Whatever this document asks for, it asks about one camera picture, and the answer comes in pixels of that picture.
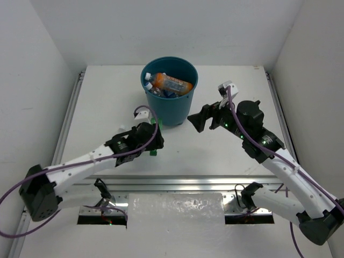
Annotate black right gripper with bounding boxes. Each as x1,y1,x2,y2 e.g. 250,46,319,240
188,94,247,140

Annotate crushed green plastic bottle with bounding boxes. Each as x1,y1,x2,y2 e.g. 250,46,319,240
149,117,162,156

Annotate clear bottle white cap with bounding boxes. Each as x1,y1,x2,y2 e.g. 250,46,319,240
144,82,165,98

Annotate orange bottle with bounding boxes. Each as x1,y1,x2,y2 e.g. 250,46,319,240
144,73,194,96

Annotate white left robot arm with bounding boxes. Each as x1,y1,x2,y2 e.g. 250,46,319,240
19,122,164,222

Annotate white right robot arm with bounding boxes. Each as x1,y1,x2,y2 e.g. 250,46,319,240
188,101,343,246

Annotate teal plastic bin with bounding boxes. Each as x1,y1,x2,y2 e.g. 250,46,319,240
140,56,198,126

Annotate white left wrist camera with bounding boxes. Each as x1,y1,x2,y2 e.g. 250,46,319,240
134,109,150,123

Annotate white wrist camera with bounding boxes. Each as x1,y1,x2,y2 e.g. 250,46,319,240
218,81,239,109
134,109,150,123

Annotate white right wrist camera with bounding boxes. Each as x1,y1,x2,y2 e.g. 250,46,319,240
218,81,239,109

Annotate aluminium table frame rails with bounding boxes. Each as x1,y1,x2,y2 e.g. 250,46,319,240
19,66,299,257

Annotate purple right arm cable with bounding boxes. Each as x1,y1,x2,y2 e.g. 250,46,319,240
226,85,344,258

